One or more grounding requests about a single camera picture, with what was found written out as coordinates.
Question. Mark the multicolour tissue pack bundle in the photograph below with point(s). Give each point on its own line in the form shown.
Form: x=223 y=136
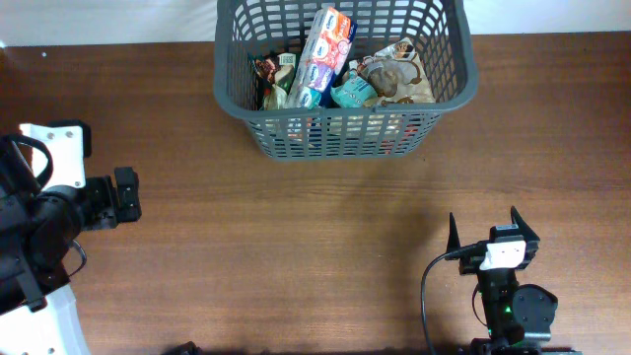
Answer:
x=323 y=57

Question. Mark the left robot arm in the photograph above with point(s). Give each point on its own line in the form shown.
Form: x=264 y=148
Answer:
x=39 y=225

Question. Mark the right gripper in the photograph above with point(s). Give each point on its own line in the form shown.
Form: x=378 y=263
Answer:
x=530 y=240

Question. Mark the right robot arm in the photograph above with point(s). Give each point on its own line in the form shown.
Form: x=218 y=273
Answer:
x=518 y=317

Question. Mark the green food pouch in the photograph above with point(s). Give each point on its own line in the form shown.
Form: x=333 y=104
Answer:
x=277 y=72

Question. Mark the grey plastic lattice basket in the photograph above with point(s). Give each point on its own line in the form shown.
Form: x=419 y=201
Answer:
x=438 y=29

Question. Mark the mint green snack bar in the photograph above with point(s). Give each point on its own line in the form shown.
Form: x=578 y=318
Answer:
x=354 y=91

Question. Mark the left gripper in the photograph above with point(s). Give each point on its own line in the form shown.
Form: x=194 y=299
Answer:
x=105 y=215

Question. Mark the beige dried mushroom bag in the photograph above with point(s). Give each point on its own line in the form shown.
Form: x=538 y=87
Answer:
x=396 y=73

